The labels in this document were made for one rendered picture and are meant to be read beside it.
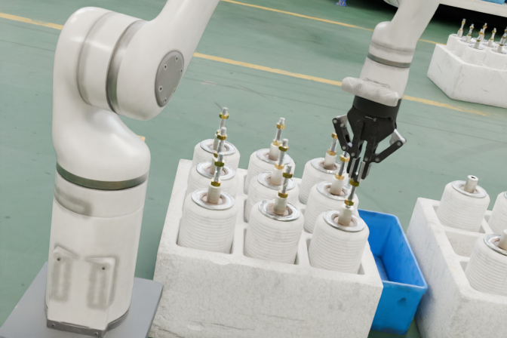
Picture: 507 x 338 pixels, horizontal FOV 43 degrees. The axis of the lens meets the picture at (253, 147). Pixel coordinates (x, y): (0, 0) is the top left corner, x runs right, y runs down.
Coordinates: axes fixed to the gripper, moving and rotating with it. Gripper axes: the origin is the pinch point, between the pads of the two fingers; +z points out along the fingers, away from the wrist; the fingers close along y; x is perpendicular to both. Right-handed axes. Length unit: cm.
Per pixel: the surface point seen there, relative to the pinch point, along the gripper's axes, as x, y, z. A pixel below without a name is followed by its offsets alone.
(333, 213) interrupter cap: -1.1, 2.4, 10.1
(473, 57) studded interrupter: -218, 16, 14
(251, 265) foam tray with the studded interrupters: 13.9, 9.7, 17.6
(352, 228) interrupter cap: 1.7, -2.3, 10.2
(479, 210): -33.6, -19.0, 12.6
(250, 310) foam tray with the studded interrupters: 13.3, 8.2, 26.5
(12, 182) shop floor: -1, 81, 36
